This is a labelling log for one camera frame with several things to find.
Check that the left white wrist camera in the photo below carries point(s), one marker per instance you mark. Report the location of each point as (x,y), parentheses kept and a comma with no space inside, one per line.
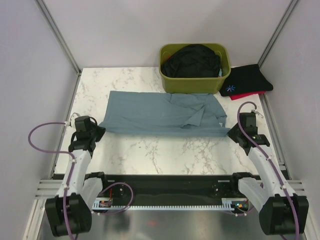
(74,116)

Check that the olive green plastic bin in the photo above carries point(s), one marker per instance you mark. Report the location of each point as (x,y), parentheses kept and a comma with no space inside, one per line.
(210,85)

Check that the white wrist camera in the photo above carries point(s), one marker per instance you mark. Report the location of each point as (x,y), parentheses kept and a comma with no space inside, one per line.
(74,116)
(257,113)

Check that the folded black t shirt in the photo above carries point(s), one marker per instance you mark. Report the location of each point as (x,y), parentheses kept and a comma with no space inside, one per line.
(245,79)

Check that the aluminium frame post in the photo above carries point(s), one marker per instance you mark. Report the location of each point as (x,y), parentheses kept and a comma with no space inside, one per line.
(278,30)
(58,35)

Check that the white slotted cable duct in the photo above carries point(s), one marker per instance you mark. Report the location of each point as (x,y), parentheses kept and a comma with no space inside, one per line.
(227,204)

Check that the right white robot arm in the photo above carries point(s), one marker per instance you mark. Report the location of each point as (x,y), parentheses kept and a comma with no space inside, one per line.
(281,210)

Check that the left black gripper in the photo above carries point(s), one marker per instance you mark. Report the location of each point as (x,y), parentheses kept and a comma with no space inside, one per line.
(101,131)

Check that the black clothes in bin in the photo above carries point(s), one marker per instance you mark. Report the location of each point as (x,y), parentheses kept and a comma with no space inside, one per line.
(192,61)

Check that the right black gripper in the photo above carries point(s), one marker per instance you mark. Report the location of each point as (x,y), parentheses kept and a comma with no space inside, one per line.
(231,133)

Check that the front aluminium rail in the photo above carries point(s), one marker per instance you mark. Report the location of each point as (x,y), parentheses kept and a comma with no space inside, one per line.
(48,188)

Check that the left aluminium frame post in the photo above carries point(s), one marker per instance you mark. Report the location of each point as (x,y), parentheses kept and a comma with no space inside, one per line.
(58,35)

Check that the blue-grey t shirt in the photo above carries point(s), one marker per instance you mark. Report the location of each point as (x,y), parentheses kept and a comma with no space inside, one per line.
(165,114)

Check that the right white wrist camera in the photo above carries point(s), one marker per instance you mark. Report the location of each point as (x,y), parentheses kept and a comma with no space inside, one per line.
(257,113)

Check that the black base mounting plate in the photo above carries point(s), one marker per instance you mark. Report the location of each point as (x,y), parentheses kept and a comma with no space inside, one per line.
(169,190)

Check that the right aluminium frame post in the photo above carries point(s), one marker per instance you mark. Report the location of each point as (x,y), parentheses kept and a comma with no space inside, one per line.
(278,30)

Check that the folded red t shirt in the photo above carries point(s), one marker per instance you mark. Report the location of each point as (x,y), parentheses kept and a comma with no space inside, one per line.
(243,95)

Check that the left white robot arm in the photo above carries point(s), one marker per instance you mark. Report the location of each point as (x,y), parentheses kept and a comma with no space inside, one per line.
(69,212)

